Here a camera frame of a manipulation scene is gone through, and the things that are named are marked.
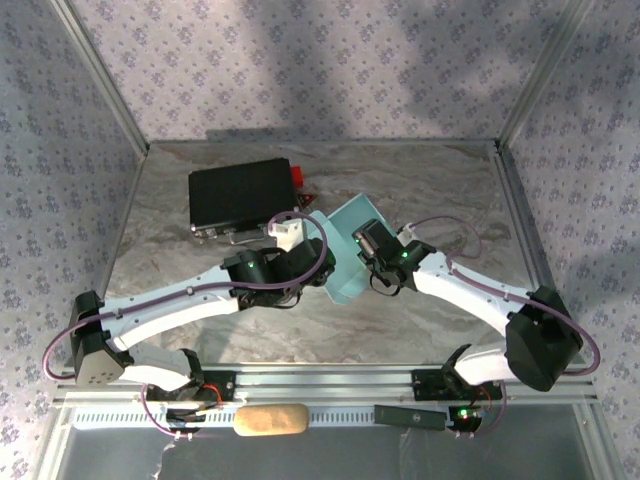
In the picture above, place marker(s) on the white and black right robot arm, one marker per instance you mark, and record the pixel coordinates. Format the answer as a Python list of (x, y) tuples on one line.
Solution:
[(465, 290)]

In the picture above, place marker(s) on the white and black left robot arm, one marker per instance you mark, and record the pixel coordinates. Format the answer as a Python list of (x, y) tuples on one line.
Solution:
[(165, 315)]

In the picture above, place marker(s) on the black red triangular card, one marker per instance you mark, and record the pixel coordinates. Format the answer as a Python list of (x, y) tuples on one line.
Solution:
[(307, 200)]

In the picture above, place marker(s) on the black ribbed carry case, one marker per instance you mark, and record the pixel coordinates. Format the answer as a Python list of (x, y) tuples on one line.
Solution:
[(235, 195)]

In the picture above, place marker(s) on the red block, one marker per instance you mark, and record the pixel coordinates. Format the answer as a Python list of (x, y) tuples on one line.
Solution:
[(298, 176)]

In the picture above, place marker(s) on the tan oval pad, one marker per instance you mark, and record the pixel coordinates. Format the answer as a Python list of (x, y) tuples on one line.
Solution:
[(270, 419)]

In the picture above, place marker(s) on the dark flat remote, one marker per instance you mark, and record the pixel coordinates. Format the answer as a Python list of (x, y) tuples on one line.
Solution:
[(410, 417)]

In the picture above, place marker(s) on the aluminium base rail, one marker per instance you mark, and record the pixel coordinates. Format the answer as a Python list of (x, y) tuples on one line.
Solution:
[(320, 382)]

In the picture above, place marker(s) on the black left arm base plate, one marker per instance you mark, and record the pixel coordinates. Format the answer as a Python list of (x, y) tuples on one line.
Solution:
[(225, 387)]

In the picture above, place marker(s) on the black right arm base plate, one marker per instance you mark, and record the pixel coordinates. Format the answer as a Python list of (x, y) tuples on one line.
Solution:
[(425, 385)]

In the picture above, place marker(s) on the aluminium frame post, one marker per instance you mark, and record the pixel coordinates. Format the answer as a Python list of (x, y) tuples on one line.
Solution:
[(100, 75), (545, 75)]

